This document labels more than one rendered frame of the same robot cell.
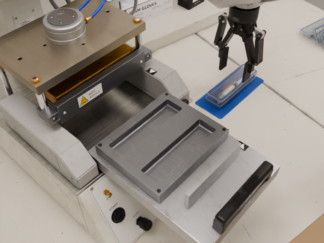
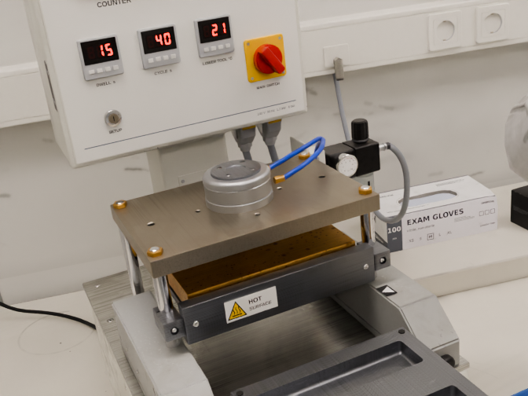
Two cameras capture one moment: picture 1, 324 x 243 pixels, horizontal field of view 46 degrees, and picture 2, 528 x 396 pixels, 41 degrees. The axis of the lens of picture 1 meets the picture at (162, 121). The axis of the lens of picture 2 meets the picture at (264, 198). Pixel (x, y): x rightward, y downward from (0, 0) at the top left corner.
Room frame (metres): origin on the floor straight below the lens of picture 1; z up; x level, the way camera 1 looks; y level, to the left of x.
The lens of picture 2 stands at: (-0.03, -0.16, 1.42)
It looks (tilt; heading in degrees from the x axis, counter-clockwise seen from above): 23 degrees down; 25
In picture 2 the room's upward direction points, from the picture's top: 7 degrees counter-clockwise
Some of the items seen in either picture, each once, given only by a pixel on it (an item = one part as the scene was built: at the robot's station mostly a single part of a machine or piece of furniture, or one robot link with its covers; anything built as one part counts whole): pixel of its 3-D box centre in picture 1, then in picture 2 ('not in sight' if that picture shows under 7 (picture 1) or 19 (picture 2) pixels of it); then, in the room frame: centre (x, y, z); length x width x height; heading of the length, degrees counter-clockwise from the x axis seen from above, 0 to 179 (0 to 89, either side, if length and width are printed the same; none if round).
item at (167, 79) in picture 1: (144, 72); (382, 298); (0.69, 0.04, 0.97); 0.26 x 0.05 x 0.07; 47
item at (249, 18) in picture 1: (242, 19); not in sight; (0.85, -0.21, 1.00); 0.08 x 0.08 x 0.09
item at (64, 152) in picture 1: (46, 137); (164, 372); (0.49, 0.23, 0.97); 0.25 x 0.05 x 0.07; 47
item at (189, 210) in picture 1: (182, 158); not in sight; (0.43, -0.04, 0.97); 0.30 x 0.22 x 0.08; 47
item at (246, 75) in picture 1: (247, 70); not in sight; (0.83, -0.24, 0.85); 0.03 x 0.01 x 0.07; 136
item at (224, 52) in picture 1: (223, 58); not in sight; (0.88, -0.18, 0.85); 0.03 x 0.01 x 0.07; 136
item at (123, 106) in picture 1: (72, 92); (247, 318); (0.66, 0.21, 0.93); 0.46 x 0.35 x 0.01; 47
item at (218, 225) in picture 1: (244, 195); not in sight; (0.34, -0.14, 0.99); 0.15 x 0.02 x 0.04; 137
